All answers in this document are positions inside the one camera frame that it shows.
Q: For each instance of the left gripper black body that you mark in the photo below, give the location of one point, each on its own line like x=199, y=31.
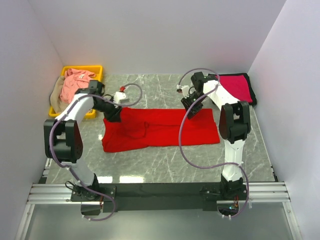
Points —
x=110, y=109

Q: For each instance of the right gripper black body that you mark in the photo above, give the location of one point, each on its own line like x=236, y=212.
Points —
x=189, y=101

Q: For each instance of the red t-shirt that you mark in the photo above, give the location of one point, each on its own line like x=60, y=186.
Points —
x=142, y=128

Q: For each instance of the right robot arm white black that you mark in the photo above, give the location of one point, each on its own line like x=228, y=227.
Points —
x=234, y=126

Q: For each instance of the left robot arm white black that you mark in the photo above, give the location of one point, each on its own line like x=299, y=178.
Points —
x=63, y=142

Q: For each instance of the folded magenta t-shirt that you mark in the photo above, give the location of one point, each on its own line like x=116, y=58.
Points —
x=236, y=87

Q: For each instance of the yellow plastic bin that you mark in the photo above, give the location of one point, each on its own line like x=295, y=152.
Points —
x=97, y=69

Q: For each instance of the pink shirt in bin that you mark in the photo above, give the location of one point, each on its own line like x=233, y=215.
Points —
x=74, y=79

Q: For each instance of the beige shirt in bin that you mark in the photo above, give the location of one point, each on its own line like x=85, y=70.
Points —
x=57, y=104

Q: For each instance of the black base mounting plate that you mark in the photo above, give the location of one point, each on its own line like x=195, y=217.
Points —
x=155, y=203

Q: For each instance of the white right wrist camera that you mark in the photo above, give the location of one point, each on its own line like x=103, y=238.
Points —
x=183, y=89

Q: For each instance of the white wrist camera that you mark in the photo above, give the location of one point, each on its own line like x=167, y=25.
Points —
x=120, y=98
x=183, y=89

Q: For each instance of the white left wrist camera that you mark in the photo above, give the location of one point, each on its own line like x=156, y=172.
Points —
x=120, y=98

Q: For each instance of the aluminium frame rail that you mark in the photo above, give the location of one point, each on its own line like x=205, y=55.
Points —
x=258, y=192

